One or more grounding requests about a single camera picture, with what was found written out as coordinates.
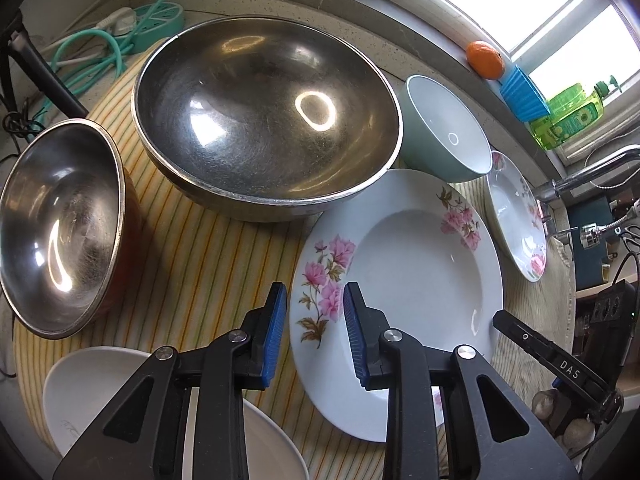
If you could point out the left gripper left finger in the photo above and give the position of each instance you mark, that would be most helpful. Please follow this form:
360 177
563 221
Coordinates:
141 432

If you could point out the black light tripod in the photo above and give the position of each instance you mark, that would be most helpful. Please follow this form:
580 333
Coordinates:
16 44

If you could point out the blue ribbed cup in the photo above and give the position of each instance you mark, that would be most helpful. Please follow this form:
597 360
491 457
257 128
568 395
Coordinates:
523 97

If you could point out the teal round power strip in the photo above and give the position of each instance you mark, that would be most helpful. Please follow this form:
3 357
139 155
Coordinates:
166 21

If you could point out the red steel bowl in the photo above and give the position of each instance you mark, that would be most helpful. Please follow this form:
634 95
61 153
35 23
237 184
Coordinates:
70 229

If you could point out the white plug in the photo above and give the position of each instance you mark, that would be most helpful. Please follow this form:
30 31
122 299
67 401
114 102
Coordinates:
119 23

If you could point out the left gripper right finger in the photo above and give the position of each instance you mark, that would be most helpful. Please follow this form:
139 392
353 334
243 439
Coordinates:
490 432

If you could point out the white plate grey pattern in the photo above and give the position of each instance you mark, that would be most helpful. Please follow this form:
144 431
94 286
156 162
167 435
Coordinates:
79 385

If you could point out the gloved right hand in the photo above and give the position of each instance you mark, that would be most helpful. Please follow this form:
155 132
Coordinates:
572 431

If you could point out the teal knife holder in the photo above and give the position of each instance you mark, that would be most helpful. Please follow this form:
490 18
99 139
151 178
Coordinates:
589 248

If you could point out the chrome kitchen faucet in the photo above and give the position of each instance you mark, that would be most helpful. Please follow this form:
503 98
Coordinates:
553 190

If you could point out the floral plate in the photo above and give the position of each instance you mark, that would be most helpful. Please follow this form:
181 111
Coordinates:
515 218
420 253

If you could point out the green dish soap bottle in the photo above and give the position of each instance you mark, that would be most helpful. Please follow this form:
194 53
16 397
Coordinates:
571 111

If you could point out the light green ceramic bowl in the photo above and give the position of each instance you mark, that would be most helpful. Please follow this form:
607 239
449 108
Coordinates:
441 135

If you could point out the striped yellow towel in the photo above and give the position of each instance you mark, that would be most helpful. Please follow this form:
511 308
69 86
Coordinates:
196 275

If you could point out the orange fruit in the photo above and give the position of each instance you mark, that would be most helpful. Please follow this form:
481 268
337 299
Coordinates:
485 60

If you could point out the large steel bowl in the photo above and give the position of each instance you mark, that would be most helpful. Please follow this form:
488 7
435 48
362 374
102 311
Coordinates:
265 119

